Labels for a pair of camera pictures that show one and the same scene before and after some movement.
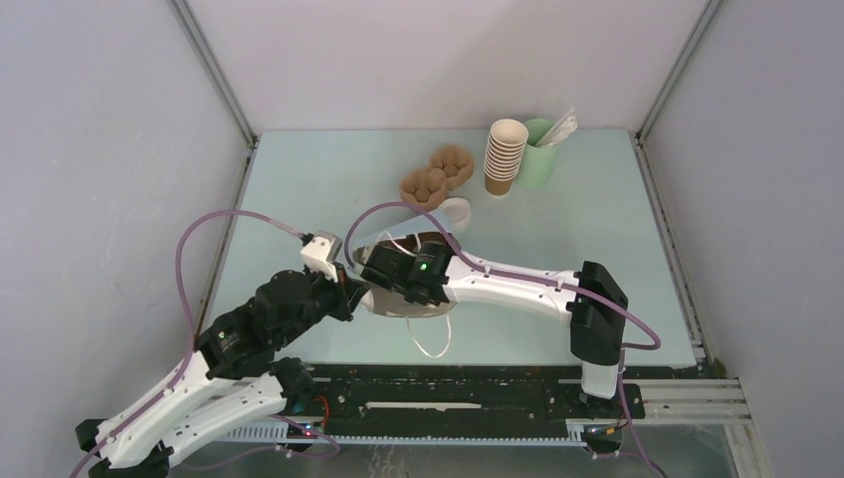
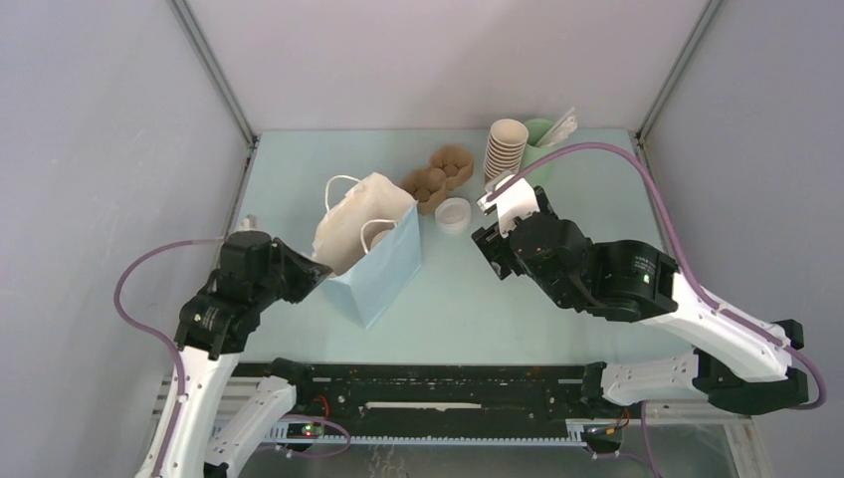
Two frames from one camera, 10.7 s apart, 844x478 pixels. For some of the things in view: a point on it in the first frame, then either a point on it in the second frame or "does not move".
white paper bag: (386, 302) -> (368, 237)
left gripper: (350, 294) -> (311, 273)
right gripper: (415, 254) -> (492, 245)
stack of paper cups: (507, 142) does not move
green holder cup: (537, 162) does not move
